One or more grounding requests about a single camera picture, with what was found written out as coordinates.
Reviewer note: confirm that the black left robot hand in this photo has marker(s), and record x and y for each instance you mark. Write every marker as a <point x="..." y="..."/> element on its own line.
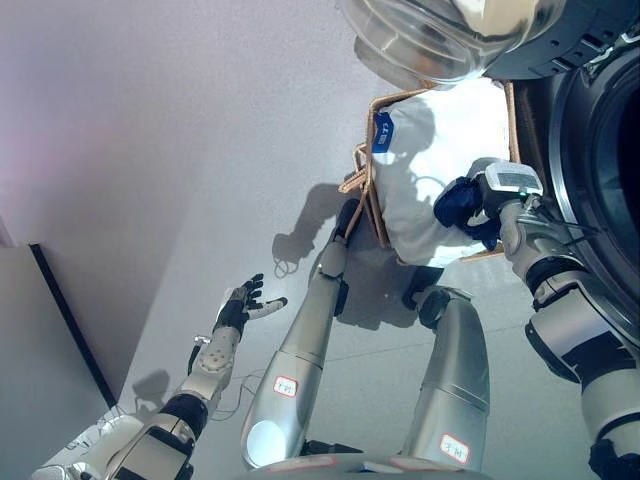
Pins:
<point x="240" y="307"/>

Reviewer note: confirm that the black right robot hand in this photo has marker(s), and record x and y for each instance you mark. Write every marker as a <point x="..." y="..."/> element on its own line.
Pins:
<point x="505" y="185"/>

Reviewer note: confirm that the dark blue garment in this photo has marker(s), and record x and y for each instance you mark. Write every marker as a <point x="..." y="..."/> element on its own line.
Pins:
<point x="457" y="205"/>

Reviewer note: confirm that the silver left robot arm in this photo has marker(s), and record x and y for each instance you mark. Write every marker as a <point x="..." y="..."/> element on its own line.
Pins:
<point x="210" y="360"/>

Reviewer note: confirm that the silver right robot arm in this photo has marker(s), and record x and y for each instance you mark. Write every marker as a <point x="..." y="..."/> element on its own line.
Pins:
<point x="565" y="310"/>

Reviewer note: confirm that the white basket liner cloth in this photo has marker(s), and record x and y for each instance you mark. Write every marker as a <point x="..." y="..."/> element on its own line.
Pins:
<point x="415" y="175"/>

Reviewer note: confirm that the grey front-load washing machine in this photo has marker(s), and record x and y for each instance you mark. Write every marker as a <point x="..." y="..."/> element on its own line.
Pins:
<point x="590" y="150"/>

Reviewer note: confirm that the woven wicker laundry basket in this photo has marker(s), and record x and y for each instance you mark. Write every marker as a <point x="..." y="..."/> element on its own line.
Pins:
<point x="367" y="200"/>

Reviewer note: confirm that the silver left robot leg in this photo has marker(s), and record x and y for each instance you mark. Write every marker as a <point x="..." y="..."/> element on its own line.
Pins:
<point x="300" y="360"/>

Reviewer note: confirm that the silver robot leg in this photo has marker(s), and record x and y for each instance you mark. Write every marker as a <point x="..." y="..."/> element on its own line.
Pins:
<point x="450" y="370"/>
<point x="300" y="360"/>

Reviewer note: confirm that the blue tag on liner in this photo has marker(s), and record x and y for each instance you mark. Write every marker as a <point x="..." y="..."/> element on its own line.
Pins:
<point x="384" y="134"/>

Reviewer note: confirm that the round glass washer door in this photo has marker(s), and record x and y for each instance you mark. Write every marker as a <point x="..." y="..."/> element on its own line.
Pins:
<point x="450" y="35"/>

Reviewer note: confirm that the black baseboard strip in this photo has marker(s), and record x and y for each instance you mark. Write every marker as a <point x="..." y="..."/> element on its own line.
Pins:
<point x="75" y="325"/>

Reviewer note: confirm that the silver right robot leg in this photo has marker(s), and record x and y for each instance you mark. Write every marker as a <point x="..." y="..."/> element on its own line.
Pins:
<point x="450" y="370"/>

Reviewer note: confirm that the silver robot torso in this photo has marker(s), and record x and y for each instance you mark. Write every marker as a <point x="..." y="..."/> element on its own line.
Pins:
<point x="360" y="467"/>

